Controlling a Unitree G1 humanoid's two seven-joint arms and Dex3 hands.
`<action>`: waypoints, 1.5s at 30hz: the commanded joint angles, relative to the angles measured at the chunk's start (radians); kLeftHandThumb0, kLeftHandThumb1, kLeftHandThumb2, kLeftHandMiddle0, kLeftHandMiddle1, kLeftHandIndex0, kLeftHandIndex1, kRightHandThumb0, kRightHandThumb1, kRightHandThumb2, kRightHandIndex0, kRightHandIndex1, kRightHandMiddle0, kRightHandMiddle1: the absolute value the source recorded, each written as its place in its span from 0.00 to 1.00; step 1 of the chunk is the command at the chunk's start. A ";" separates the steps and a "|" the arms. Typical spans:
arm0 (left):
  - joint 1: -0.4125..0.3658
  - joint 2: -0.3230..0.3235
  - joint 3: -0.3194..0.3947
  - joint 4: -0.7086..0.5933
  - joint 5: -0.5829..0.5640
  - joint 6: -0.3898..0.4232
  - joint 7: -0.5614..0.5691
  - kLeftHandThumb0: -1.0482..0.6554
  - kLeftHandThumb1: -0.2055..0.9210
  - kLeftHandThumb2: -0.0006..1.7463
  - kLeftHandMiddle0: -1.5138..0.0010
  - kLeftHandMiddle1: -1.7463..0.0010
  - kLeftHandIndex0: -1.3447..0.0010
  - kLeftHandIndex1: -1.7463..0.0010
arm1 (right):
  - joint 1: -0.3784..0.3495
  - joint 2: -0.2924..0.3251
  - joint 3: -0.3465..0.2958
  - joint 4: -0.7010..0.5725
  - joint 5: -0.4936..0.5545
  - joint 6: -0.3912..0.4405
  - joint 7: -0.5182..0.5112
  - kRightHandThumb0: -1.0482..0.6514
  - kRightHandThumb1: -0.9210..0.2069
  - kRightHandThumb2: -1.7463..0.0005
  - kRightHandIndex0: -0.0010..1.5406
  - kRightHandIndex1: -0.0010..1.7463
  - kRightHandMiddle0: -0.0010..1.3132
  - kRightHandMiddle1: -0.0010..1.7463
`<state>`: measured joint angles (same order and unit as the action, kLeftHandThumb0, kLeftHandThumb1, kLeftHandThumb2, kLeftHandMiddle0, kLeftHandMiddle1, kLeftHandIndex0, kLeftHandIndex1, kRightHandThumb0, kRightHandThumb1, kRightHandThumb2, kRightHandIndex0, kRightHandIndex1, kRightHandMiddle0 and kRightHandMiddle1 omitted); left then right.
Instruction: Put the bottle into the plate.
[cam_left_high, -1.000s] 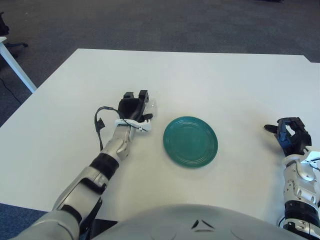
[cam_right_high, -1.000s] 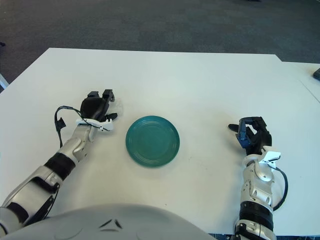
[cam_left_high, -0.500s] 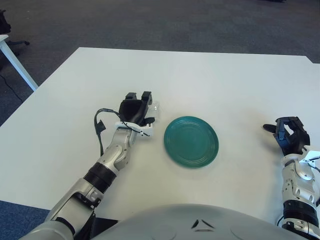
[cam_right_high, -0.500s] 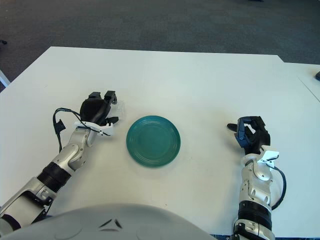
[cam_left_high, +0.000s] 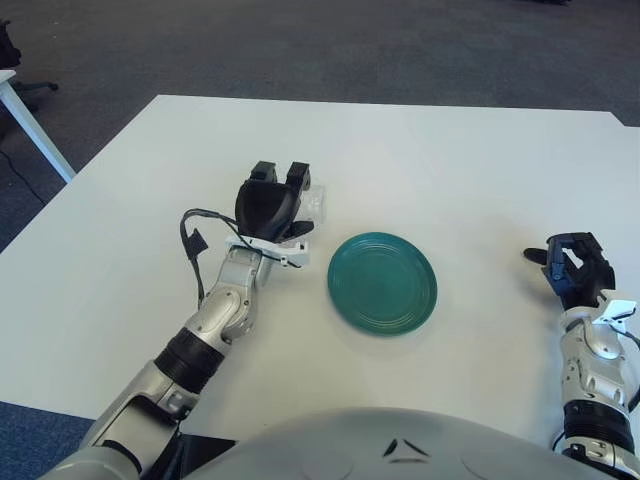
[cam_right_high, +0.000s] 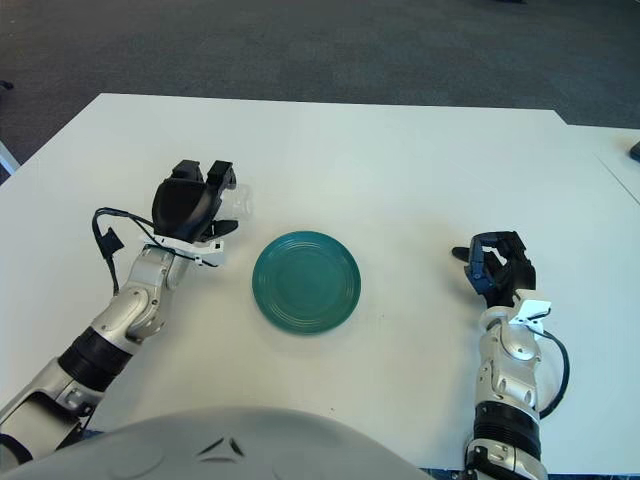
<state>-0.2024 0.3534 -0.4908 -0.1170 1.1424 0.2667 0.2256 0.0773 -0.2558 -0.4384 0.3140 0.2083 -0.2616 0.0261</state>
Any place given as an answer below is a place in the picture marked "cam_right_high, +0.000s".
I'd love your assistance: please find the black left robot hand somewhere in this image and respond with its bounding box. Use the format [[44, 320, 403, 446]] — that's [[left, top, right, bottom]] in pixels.
[[149, 159, 240, 244]]

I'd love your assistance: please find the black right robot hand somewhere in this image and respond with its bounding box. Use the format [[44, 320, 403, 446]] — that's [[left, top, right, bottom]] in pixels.
[[451, 230, 537, 307]]

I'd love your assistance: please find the clear bottle with blue cap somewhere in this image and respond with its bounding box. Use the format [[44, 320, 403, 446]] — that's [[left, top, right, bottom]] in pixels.
[[227, 183, 257, 224]]

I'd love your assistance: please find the teal round plate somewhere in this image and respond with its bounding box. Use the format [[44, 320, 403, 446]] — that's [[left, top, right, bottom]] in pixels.
[[251, 230, 362, 336]]

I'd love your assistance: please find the grey robot torso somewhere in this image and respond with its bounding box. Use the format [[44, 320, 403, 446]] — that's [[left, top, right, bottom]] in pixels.
[[0, 407, 426, 480]]

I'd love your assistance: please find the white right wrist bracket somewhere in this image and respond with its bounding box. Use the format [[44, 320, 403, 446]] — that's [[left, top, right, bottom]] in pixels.
[[514, 298, 554, 327]]

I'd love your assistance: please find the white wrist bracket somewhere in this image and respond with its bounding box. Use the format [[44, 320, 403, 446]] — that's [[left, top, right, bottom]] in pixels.
[[514, 298, 554, 327], [142, 234, 226, 267]]

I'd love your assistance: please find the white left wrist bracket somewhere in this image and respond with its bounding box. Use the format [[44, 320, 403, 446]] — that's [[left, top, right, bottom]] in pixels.
[[142, 234, 226, 267]]

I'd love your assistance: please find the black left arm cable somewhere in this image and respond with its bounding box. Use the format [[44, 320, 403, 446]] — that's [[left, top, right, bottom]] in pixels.
[[92, 207, 166, 296]]

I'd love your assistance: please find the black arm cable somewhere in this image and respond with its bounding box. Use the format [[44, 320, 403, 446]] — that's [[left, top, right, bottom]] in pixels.
[[537, 327, 572, 419], [92, 207, 166, 296]]

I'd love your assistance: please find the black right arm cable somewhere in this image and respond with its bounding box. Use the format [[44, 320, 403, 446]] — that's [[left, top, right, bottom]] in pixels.
[[537, 327, 572, 419]]

